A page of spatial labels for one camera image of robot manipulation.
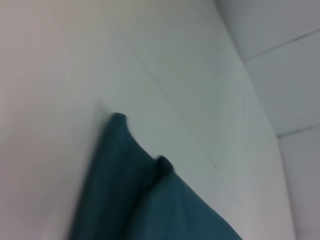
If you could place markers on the teal t-shirt with cream print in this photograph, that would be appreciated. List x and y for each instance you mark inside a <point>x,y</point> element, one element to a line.
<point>140,195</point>

